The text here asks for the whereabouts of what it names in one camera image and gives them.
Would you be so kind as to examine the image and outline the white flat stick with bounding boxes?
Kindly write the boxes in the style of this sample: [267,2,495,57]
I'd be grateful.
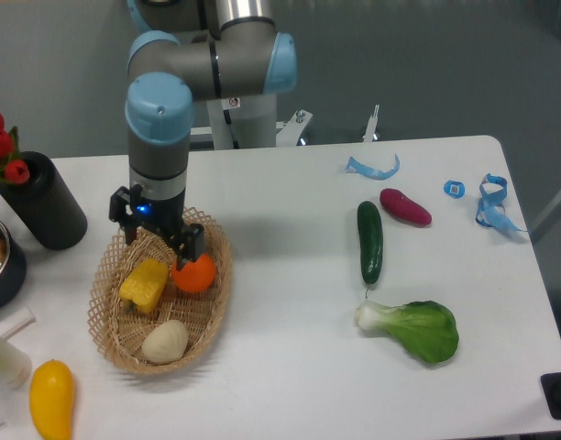
[0,307,36,340]

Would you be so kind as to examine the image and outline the red tulip bouquet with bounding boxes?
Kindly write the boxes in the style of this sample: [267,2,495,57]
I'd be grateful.
[0,113,30,185]

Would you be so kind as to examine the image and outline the yellow bell pepper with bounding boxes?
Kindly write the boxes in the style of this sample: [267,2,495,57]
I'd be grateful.
[118,258,169,314]

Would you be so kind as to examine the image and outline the orange fruit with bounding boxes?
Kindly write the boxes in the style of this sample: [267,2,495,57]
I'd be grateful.
[171,253,216,293]

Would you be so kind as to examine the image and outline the green bok choy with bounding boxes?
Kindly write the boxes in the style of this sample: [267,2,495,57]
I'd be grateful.
[355,300,460,364]

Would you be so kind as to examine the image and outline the dark metal pot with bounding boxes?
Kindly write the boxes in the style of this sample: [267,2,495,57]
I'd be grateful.
[0,221,27,309]

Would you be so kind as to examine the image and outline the small blue tape roll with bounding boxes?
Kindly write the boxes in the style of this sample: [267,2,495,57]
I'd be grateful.
[443,180,466,200]

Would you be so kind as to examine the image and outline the green cucumber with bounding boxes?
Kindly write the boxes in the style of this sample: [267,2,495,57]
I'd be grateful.
[357,201,384,286]

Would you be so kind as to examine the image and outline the curved blue tape strip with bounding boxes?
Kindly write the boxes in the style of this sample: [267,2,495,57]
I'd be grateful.
[344,155,401,181]

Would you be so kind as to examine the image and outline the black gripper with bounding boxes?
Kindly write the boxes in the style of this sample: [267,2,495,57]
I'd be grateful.
[109,184,206,270]

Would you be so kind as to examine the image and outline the yellow mango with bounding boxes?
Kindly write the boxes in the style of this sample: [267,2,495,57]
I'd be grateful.
[28,359,75,440]

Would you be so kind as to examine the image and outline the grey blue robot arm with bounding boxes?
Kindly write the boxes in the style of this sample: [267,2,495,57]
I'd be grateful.
[109,1,297,267]

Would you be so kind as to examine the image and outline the tangled blue tape strip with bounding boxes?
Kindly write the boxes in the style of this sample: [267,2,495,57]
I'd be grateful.
[475,173,526,233]

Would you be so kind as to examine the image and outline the purple sweet potato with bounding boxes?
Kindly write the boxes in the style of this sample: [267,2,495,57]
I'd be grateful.
[379,188,432,227]

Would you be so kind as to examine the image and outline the white garlic bulb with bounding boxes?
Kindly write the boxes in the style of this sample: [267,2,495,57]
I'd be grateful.
[141,320,189,365]

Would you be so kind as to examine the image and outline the black device at edge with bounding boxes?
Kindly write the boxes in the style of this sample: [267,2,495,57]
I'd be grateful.
[540,372,561,420]

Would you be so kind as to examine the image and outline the black ribbed vase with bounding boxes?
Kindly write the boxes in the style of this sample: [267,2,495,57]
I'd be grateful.
[0,151,88,250]

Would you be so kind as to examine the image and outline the white metal frame bracket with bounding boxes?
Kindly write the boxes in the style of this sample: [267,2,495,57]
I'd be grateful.
[191,104,381,150]

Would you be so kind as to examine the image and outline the white plastic bottle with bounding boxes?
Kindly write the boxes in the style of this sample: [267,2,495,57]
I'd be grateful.
[0,336,32,389]

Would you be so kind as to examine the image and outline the woven wicker basket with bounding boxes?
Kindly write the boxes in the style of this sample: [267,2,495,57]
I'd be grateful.
[88,207,233,375]

